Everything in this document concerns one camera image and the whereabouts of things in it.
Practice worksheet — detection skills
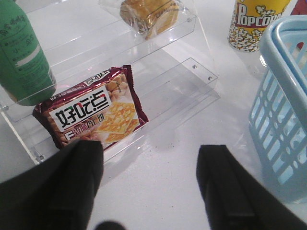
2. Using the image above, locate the yellow popcorn cup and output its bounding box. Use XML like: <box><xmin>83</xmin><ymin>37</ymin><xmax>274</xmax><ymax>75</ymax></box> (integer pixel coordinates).
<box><xmin>227</xmin><ymin>0</ymin><xmax>290</xmax><ymax>52</ymax></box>

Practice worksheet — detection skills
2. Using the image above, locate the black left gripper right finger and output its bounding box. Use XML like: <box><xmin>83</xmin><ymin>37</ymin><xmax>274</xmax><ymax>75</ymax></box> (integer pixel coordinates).
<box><xmin>196</xmin><ymin>145</ymin><xmax>307</xmax><ymax>230</ymax></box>

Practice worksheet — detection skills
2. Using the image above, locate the light blue plastic basket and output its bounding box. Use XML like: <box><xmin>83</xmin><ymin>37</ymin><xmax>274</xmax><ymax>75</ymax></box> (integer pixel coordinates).
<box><xmin>249</xmin><ymin>15</ymin><xmax>307</xmax><ymax>203</ymax></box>

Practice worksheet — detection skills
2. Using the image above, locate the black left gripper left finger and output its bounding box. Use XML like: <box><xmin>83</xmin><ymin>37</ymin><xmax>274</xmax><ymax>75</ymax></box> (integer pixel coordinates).
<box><xmin>0</xmin><ymin>140</ymin><xmax>103</xmax><ymax>230</ymax></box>

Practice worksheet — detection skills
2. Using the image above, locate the maroon cracker snack packet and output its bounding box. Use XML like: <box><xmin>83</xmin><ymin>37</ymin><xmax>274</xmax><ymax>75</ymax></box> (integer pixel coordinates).
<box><xmin>33</xmin><ymin>65</ymin><xmax>149</xmax><ymax>149</ymax></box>

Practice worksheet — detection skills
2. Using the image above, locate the bread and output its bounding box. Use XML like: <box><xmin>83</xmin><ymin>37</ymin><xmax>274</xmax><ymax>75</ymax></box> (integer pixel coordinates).
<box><xmin>98</xmin><ymin>0</ymin><xmax>191</xmax><ymax>40</ymax></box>

